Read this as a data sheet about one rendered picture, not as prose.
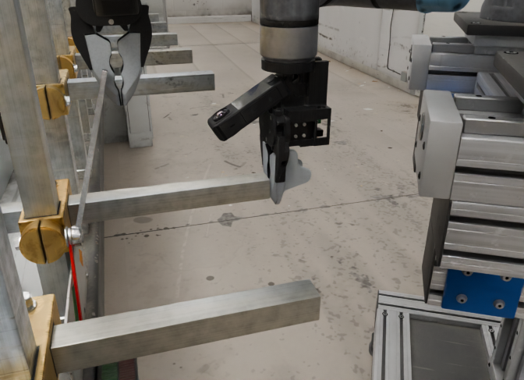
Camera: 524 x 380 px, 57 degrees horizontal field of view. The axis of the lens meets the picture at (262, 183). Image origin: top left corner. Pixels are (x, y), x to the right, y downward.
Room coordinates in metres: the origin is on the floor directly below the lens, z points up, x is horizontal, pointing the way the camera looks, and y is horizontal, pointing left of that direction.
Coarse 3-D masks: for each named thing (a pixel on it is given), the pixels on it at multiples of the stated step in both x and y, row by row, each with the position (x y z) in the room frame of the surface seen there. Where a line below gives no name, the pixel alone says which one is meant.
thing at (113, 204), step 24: (96, 192) 0.59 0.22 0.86; (120, 192) 0.59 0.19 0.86; (144, 192) 0.59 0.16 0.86; (168, 192) 0.59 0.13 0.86; (192, 192) 0.60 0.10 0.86; (216, 192) 0.61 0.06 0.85; (240, 192) 0.62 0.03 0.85; (264, 192) 0.63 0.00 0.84; (72, 216) 0.55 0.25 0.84; (96, 216) 0.56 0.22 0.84; (120, 216) 0.57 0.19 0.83
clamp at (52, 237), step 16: (64, 192) 0.57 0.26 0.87; (64, 208) 0.53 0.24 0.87; (32, 224) 0.49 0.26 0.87; (48, 224) 0.49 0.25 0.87; (64, 224) 0.50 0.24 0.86; (16, 240) 0.48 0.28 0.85; (32, 240) 0.47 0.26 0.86; (48, 240) 0.48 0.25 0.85; (64, 240) 0.49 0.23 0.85; (32, 256) 0.47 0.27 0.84; (48, 256) 0.48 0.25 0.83
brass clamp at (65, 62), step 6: (72, 48) 1.05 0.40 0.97; (72, 54) 0.99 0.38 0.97; (60, 60) 0.96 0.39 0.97; (66, 60) 0.96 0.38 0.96; (72, 60) 0.98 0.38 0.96; (60, 66) 0.97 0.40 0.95; (66, 66) 0.96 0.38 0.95; (72, 66) 0.96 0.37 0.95; (72, 72) 0.96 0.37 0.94; (72, 78) 0.98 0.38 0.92
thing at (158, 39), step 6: (108, 36) 1.30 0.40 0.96; (114, 36) 1.30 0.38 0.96; (120, 36) 1.30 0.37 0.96; (156, 36) 1.32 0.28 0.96; (162, 36) 1.33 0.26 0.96; (168, 36) 1.33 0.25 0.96; (174, 36) 1.34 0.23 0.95; (114, 42) 1.29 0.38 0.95; (156, 42) 1.32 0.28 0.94; (162, 42) 1.33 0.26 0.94; (168, 42) 1.33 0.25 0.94; (174, 42) 1.34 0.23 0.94
